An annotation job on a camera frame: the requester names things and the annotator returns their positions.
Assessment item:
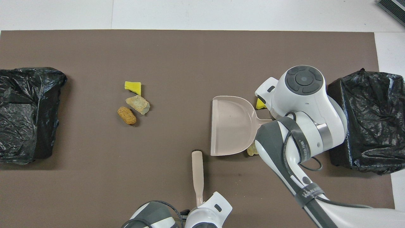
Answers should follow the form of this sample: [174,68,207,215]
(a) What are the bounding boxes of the black bag lined bin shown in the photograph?
[326,68,405,175]
[0,67,68,165]

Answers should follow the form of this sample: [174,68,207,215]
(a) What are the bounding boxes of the brown table mat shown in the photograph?
[0,30,396,228]

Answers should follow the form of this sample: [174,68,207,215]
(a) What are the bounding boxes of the beige brush black bristles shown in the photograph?
[191,151,204,207]

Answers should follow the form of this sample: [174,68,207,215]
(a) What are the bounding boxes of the yellow sponge green backing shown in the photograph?
[125,81,142,96]

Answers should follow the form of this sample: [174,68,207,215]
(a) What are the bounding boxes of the beige plastic dustpan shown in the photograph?
[210,96,273,156]

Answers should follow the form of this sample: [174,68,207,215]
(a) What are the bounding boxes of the grey ribbed panel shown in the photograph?
[378,0,405,27]

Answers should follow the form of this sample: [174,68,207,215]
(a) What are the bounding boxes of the brown bread roll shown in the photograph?
[117,106,137,125]

